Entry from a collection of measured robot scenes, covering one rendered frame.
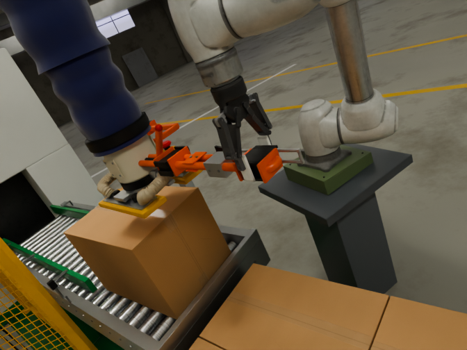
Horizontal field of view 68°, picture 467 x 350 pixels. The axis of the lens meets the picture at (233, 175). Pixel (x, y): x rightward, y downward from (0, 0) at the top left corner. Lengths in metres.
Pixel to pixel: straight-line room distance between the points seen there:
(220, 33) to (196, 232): 1.01
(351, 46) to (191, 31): 0.69
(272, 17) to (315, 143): 0.92
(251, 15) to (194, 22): 0.11
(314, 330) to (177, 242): 0.62
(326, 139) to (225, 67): 0.84
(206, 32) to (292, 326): 1.01
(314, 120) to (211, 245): 0.71
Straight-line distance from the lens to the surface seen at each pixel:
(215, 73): 0.72
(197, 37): 0.71
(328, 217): 1.37
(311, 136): 1.48
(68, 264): 2.60
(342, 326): 1.29
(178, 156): 1.04
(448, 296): 2.04
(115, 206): 1.31
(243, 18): 0.66
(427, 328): 1.26
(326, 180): 1.46
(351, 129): 1.44
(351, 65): 1.31
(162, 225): 1.41
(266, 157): 0.78
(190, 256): 1.52
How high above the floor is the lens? 1.56
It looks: 25 degrees down
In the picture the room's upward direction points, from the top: 24 degrees counter-clockwise
